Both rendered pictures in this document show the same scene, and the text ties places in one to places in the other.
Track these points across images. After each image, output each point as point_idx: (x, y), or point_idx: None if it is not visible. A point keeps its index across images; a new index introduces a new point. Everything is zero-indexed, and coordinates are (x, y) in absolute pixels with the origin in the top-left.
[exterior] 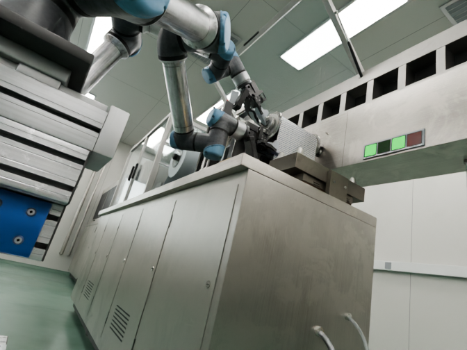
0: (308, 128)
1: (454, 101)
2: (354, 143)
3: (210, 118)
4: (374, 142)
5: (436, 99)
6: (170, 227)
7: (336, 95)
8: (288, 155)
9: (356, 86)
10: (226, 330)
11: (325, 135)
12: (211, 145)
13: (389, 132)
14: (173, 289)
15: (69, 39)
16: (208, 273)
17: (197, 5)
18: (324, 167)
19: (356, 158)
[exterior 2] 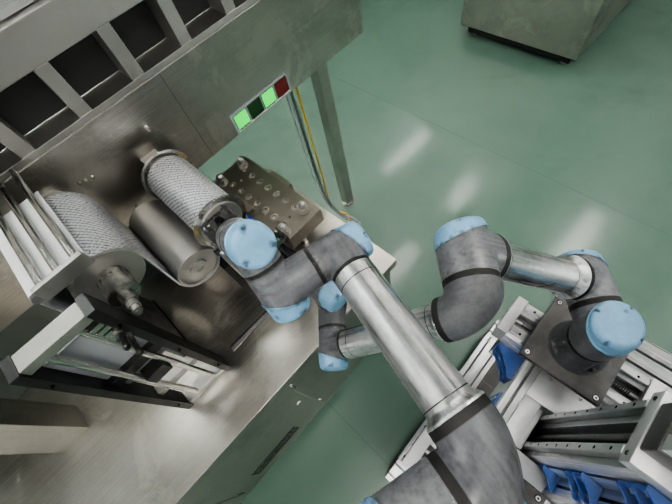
0: (74, 138)
1: (299, 31)
2: (211, 119)
3: (345, 301)
4: (238, 106)
5: (283, 30)
6: (299, 382)
7: (81, 36)
8: (311, 220)
9: (130, 7)
10: None
11: (142, 132)
12: (346, 303)
13: (250, 87)
14: None
15: (566, 324)
16: None
17: (521, 247)
18: (289, 187)
19: (228, 136)
